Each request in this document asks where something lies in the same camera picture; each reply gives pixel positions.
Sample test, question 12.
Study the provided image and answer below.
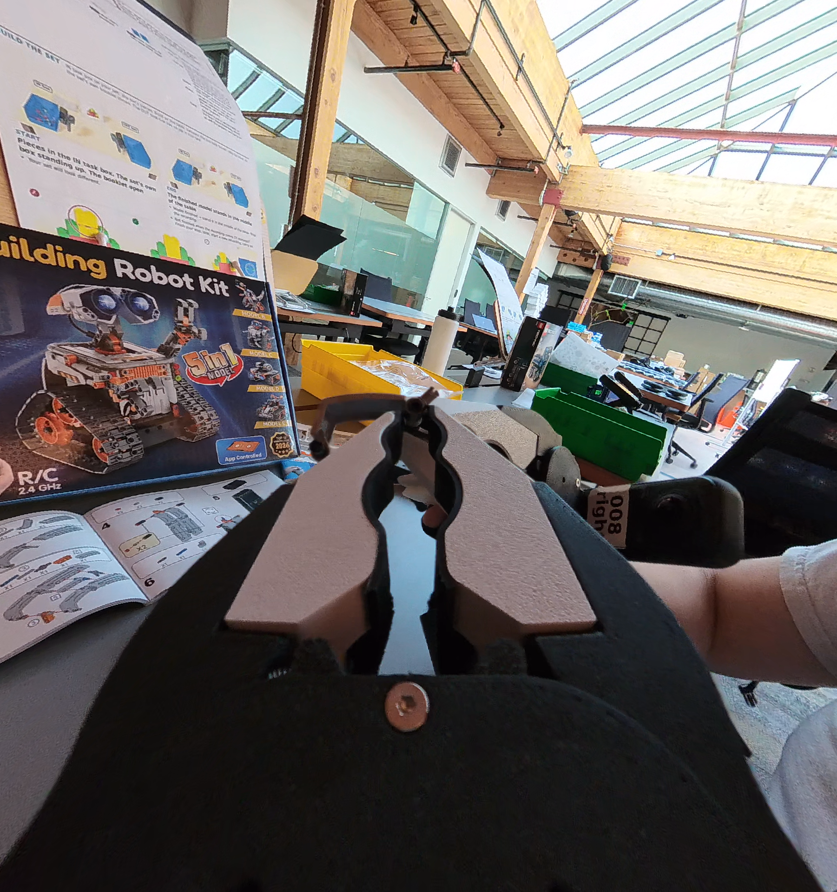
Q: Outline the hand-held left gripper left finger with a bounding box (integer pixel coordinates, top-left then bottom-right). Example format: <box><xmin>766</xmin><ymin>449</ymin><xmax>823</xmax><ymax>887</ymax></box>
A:
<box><xmin>224</xmin><ymin>411</ymin><xmax>400</xmax><ymax>673</ymax></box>

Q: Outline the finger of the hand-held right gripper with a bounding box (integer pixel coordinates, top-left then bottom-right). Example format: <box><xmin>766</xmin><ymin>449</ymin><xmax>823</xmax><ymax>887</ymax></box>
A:
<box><xmin>453</xmin><ymin>406</ymin><xmax>566</xmax><ymax>482</ymax></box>
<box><xmin>538</xmin><ymin>446</ymin><xmax>583</xmax><ymax>504</ymax></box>

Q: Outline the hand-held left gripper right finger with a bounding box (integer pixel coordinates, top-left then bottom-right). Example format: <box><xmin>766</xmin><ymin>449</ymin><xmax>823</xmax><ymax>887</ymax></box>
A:
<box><xmin>418</xmin><ymin>406</ymin><xmax>598</xmax><ymax>673</ymax></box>

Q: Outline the grey toy panel with holes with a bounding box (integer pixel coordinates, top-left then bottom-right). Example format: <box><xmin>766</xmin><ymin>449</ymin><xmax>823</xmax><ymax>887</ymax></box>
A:
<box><xmin>309</xmin><ymin>392</ymin><xmax>409</xmax><ymax>461</ymax></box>

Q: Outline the person's right forearm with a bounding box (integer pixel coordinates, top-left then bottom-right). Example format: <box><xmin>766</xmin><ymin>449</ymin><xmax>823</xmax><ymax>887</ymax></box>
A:
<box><xmin>631</xmin><ymin>554</ymin><xmax>799</xmax><ymax>687</ymax></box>

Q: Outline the grey desk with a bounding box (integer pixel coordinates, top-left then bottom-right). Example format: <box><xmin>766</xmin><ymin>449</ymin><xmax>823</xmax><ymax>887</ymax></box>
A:
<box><xmin>0</xmin><ymin>383</ymin><xmax>534</xmax><ymax>886</ymax></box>

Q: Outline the printed task instruction sheet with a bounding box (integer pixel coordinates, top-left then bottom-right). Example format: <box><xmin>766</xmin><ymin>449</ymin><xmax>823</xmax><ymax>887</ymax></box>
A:
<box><xmin>0</xmin><ymin>0</ymin><xmax>273</xmax><ymax>280</ymax></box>

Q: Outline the green plastic bin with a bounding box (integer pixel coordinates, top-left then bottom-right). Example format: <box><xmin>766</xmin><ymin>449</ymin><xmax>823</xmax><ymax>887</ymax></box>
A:
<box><xmin>530</xmin><ymin>385</ymin><xmax>670</xmax><ymax>483</ymax></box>
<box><xmin>540</xmin><ymin>361</ymin><xmax>604</xmax><ymax>394</ymax></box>

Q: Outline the black toy set box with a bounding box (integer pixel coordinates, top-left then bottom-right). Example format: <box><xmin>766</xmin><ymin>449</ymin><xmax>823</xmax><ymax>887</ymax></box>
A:
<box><xmin>500</xmin><ymin>315</ymin><xmax>566</xmax><ymax>393</ymax></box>

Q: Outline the white water bottle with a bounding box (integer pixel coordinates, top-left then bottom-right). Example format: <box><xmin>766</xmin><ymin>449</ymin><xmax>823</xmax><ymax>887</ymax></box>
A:
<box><xmin>422</xmin><ymin>307</ymin><xmax>461</xmax><ymax>377</ymax></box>

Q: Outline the clear plastic bag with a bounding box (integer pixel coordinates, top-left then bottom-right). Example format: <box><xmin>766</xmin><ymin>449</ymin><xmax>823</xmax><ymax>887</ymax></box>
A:
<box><xmin>352</xmin><ymin>359</ymin><xmax>454</xmax><ymax>398</ymax></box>

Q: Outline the curled white paper sheet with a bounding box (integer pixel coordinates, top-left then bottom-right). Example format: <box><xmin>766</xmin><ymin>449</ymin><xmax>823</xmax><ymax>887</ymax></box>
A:
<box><xmin>477</xmin><ymin>247</ymin><xmax>531</xmax><ymax>356</ymax></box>

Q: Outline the black mesh office chair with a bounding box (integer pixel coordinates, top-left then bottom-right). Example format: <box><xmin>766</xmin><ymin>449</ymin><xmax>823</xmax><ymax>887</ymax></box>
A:
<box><xmin>707</xmin><ymin>387</ymin><xmax>837</xmax><ymax>558</ymax></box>

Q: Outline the person's white shirt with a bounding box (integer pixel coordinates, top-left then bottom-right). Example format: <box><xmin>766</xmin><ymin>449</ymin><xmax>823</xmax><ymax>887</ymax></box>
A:
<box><xmin>767</xmin><ymin>533</ymin><xmax>837</xmax><ymax>892</ymax></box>

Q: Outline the yellow plastic bin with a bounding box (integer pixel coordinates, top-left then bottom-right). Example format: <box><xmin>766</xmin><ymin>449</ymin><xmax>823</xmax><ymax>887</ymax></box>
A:
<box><xmin>300</xmin><ymin>339</ymin><xmax>464</xmax><ymax>419</ymax></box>

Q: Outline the cardboard box with black flap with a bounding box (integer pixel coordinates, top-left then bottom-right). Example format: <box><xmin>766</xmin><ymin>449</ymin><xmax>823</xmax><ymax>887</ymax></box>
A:
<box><xmin>270</xmin><ymin>215</ymin><xmax>348</xmax><ymax>295</ymax></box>

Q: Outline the open instruction booklet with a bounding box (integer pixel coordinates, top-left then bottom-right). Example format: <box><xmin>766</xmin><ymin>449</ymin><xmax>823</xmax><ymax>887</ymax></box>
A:
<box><xmin>0</xmin><ymin>468</ymin><xmax>287</xmax><ymax>680</ymax></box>

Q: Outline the blue robot kit box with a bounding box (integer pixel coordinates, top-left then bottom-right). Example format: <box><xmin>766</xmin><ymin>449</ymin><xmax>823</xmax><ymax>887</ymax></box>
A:
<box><xmin>0</xmin><ymin>216</ymin><xmax>301</xmax><ymax>510</ymax></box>

